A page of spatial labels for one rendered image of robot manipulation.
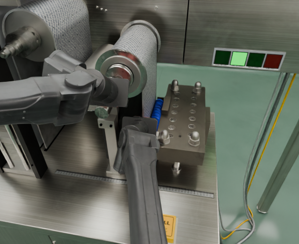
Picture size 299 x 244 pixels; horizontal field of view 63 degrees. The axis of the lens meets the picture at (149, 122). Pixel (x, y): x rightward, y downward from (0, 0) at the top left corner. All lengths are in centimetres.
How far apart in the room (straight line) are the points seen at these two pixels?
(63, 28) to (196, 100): 54
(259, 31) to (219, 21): 14
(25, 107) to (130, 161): 22
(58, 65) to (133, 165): 24
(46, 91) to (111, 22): 65
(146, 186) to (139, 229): 8
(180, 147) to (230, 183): 133
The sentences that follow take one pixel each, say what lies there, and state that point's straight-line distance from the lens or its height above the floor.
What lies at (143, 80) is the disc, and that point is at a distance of 68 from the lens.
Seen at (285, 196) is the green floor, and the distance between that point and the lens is 215.
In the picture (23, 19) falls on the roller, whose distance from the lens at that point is 76.
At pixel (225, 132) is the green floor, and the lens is 250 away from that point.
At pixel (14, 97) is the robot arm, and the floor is 139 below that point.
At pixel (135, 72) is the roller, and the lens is 67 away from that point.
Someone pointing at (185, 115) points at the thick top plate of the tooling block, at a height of 103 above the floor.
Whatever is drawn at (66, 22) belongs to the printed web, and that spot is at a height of 136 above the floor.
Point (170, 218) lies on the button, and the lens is 75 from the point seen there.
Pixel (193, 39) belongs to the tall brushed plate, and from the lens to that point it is 97.
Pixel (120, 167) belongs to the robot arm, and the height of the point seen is 111.
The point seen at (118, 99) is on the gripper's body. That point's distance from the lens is 57.
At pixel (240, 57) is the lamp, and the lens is 100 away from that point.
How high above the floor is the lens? 157
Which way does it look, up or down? 39 degrees down
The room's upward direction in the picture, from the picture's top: straight up
